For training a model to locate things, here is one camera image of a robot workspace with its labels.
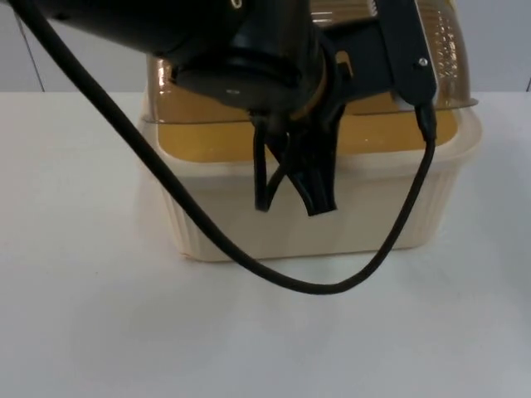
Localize long black cable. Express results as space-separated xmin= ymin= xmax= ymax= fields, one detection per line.
xmin=7 ymin=0 xmax=437 ymax=296

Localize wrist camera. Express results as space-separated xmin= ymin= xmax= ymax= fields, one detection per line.
xmin=370 ymin=0 xmax=439 ymax=107

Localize cream box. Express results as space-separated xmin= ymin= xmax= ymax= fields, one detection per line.
xmin=136 ymin=89 xmax=485 ymax=264

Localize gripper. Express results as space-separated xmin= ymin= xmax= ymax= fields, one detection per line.
xmin=319 ymin=19 xmax=398 ymax=95

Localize short black cable loops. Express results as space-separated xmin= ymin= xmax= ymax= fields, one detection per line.
xmin=251 ymin=103 xmax=346 ymax=218

